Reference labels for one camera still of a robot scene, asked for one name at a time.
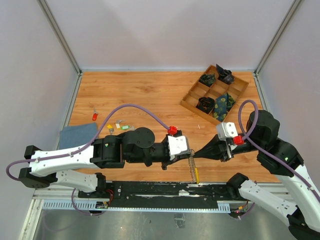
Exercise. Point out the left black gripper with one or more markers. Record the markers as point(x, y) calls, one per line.
point(169, 161)

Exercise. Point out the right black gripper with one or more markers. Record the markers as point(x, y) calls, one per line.
point(216, 148)

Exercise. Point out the large keyring with yellow handle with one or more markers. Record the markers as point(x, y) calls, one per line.
point(193, 169)

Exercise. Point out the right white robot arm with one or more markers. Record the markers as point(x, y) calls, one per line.
point(281, 159)

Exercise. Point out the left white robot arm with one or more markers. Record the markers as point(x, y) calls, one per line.
point(60, 167)

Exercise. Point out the blue yellow leaf tie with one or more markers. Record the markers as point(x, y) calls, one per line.
point(223, 105)

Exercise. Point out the black orange rolled tie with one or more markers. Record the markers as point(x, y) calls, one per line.
point(205, 104)

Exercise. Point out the wooden compartment tray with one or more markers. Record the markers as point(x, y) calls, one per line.
point(198, 90)

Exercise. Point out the green patterned rolled tie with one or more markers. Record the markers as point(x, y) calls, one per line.
point(207, 79)

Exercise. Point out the dark rolled tie top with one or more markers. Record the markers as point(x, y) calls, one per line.
point(224, 75)

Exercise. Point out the key with green tag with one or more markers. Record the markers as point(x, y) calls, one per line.
point(127, 128)

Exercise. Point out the key with yellow tag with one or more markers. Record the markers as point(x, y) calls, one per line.
point(110, 129)

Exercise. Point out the key with red tag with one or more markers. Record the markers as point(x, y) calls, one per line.
point(95, 115)

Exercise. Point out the folded blue cloth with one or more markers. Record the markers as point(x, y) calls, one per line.
point(78, 135)

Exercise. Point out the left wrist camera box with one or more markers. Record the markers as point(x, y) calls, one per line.
point(177, 146)

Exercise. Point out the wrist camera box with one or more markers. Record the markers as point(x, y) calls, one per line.
point(177, 146)
point(226, 130)

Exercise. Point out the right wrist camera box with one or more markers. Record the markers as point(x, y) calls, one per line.
point(226, 130)

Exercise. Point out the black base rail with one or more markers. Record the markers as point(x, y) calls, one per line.
point(164, 195)

